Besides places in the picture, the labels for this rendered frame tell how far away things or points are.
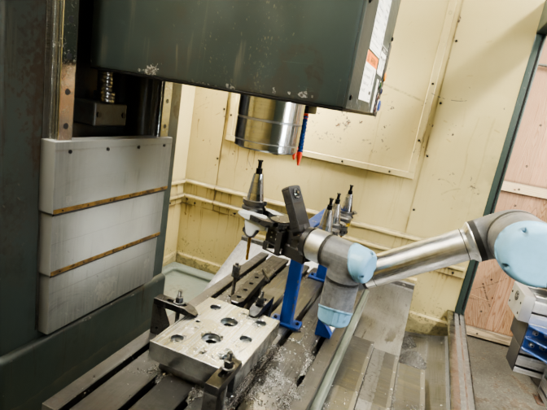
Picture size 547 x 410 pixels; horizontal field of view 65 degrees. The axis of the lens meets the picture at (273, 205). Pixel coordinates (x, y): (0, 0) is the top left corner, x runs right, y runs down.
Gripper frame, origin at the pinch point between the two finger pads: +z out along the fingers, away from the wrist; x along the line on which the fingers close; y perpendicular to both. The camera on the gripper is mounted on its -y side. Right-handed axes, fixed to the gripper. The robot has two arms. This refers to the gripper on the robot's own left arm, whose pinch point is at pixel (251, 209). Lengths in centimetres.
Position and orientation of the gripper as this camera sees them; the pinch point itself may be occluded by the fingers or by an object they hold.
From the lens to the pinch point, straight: 111.3
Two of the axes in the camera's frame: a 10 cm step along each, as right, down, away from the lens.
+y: -1.7, 9.5, 2.5
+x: 6.4, -0.9, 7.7
